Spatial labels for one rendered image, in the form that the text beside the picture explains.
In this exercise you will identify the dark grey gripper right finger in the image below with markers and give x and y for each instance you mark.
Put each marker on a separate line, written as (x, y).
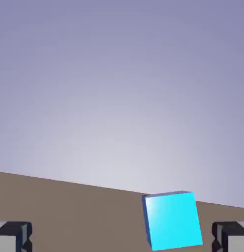
(232, 236)

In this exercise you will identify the small cyan cube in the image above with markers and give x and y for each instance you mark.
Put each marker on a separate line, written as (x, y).
(173, 220)

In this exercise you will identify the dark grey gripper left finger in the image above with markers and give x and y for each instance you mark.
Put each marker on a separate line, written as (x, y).
(9, 236)

